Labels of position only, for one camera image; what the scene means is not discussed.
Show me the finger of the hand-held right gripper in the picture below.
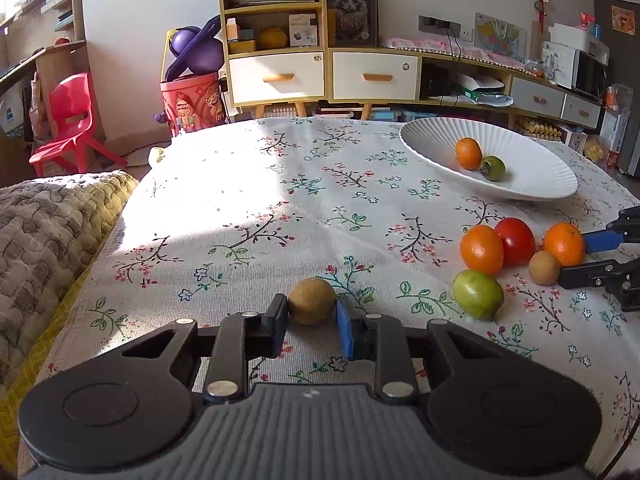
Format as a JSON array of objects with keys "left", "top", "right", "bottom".
[
  {"left": 582, "top": 206, "right": 640, "bottom": 255},
  {"left": 558, "top": 258, "right": 640, "bottom": 312}
]

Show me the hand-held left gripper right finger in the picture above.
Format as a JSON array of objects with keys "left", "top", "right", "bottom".
[{"left": 336, "top": 299, "right": 506, "bottom": 403}]

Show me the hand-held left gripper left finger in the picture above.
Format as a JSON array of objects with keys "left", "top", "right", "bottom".
[{"left": 120, "top": 294, "right": 290, "bottom": 403}]

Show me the dimpled orange mandarin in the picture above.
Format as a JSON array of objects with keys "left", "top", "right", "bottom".
[
  {"left": 542, "top": 222, "right": 586, "bottom": 267},
  {"left": 455, "top": 137, "right": 483, "bottom": 171}
]

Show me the brown kiwi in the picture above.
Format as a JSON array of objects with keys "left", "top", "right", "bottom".
[
  {"left": 288, "top": 278, "right": 337, "bottom": 326},
  {"left": 528, "top": 251, "right": 562, "bottom": 286}
]

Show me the red tomato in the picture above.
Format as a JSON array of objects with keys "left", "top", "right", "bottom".
[{"left": 494, "top": 217, "right": 537, "bottom": 267}]

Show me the white ribbed plate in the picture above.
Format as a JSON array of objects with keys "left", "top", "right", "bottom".
[{"left": 399, "top": 117, "right": 579, "bottom": 202}]

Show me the smooth orange fruit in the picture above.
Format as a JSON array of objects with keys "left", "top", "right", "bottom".
[{"left": 460, "top": 225, "right": 505, "bottom": 276}]

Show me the light green fruit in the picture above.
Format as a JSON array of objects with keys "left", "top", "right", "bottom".
[{"left": 452, "top": 269, "right": 505, "bottom": 322}]

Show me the yellow snack bag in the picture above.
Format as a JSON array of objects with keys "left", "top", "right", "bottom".
[{"left": 582, "top": 135, "right": 608, "bottom": 163}]

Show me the floral tablecloth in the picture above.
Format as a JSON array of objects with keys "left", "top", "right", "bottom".
[{"left": 20, "top": 115, "right": 640, "bottom": 480}]

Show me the yellow block set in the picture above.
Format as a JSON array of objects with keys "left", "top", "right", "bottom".
[{"left": 515, "top": 115, "right": 563, "bottom": 142}]

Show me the dark green fruit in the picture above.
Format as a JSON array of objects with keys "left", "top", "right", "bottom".
[{"left": 480, "top": 156, "right": 507, "bottom": 181}]

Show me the grey drawer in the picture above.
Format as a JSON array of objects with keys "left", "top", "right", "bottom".
[
  {"left": 561, "top": 95, "right": 602, "bottom": 128},
  {"left": 511, "top": 77, "right": 566, "bottom": 118}
]

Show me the white microwave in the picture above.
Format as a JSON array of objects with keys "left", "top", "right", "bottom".
[{"left": 542, "top": 40, "right": 608, "bottom": 98}]

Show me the green white paper bag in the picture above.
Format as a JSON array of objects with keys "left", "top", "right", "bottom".
[{"left": 457, "top": 72, "right": 516, "bottom": 107}]

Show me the black box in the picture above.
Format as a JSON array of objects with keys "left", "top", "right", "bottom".
[{"left": 421, "top": 62, "right": 453, "bottom": 101}]

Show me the red printed toy bucket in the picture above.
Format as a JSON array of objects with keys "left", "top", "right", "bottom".
[{"left": 160, "top": 71, "right": 226, "bottom": 138}]

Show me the long low wooden cabinet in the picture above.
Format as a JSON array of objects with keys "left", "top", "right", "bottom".
[{"left": 327, "top": 46, "right": 606, "bottom": 133}]

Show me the white drawer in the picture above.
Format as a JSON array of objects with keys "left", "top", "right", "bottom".
[
  {"left": 228, "top": 52, "right": 326, "bottom": 106},
  {"left": 332, "top": 51, "right": 418, "bottom": 101}
]

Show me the quilted brown blanket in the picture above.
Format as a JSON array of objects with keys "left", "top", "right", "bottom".
[{"left": 0, "top": 170, "right": 138, "bottom": 386}]

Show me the pink cloth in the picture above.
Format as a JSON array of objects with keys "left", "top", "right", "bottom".
[{"left": 380, "top": 35, "right": 526, "bottom": 68}]

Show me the yellow patterned sheet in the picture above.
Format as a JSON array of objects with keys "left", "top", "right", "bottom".
[{"left": 0, "top": 260, "right": 101, "bottom": 476}]

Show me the purple ball toy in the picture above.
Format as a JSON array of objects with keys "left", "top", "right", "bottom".
[{"left": 162, "top": 15, "right": 226, "bottom": 83}]

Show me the red plastic chair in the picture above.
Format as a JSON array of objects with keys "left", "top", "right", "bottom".
[{"left": 29, "top": 72, "right": 128, "bottom": 177}]

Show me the orange pumpkin jar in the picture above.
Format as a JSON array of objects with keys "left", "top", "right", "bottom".
[{"left": 257, "top": 27, "right": 288, "bottom": 50}]

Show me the white product box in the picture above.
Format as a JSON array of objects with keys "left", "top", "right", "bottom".
[{"left": 288, "top": 13, "right": 318, "bottom": 47}]

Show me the yellow wooden shelf cabinet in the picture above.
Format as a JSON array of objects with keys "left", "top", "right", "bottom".
[{"left": 216, "top": 0, "right": 329, "bottom": 121}]

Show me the framed cat picture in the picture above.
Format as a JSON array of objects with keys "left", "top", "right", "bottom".
[{"left": 325, "top": 0, "right": 379, "bottom": 48}]

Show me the wooden desk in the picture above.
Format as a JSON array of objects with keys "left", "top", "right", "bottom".
[{"left": 0, "top": 40, "right": 103, "bottom": 186}]

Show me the wall socket panel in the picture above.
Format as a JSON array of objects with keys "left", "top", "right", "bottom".
[{"left": 418, "top": 15, "right": 473, "bottom": 42}]

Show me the wooden wall shelf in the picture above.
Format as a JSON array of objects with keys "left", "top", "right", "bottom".
[{"left": 0, "top": 0, "right": 86, "bottom": 46}]

